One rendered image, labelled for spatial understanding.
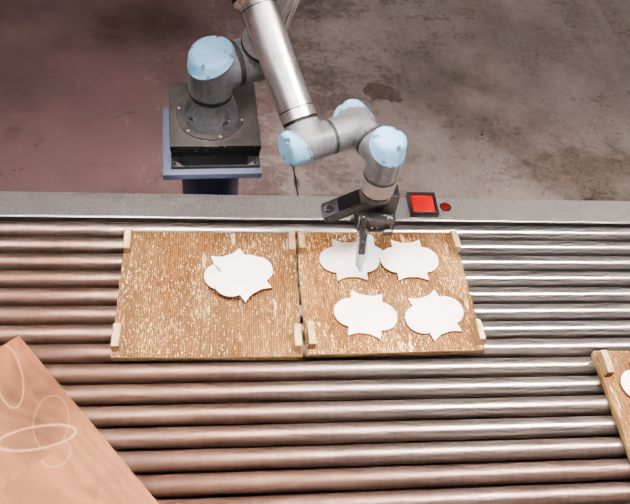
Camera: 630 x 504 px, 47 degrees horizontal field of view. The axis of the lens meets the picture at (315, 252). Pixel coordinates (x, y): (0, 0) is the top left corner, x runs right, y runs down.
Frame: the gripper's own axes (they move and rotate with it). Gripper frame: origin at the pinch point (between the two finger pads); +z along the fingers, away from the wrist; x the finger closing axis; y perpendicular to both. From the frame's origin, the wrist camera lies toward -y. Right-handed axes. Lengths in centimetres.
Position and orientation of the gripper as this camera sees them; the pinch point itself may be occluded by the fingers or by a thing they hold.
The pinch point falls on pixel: (352, 246)
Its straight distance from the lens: 174.5
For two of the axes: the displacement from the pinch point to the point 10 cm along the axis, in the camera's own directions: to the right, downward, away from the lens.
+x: -0.9, -7.9, 6.1
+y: 9.9, 0.0, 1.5
